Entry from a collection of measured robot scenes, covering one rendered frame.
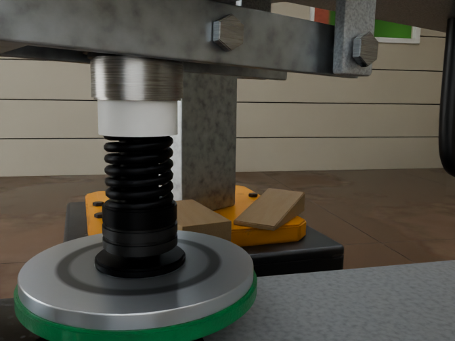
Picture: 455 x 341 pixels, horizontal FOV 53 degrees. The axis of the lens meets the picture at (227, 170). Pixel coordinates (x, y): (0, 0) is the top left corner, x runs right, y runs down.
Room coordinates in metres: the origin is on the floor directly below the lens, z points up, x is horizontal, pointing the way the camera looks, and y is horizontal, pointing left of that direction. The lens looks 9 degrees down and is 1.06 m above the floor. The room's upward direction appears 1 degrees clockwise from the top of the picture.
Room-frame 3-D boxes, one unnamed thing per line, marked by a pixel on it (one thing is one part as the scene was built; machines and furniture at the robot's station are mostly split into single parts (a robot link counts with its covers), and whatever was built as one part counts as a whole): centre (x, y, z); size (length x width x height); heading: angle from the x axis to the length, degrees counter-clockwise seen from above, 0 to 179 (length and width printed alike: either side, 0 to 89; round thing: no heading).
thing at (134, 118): (0.41, 0.08, 1.05); 0.07 x 0.07 x 0.04
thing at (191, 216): (0.90, 0.08, 0.81); 0.20 x 0.10 x 0.05; 26
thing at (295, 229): (1.16, 0.11, 0.76); 0.49 x 0.49 x 0.05; 18
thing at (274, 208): (1.05, -0.10, 0.80); 0.20 x 0.10 x 0.05; 152
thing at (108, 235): (0.41, 0.08, 0.94); 0.07 x 0.07 x 0.01
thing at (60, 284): (0.41, 0.08, 0.90); 0.21 x 0.21 x 0.01
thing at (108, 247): (0.41, 0.08, 0.93); 0.07 x 0.07 x 0.01
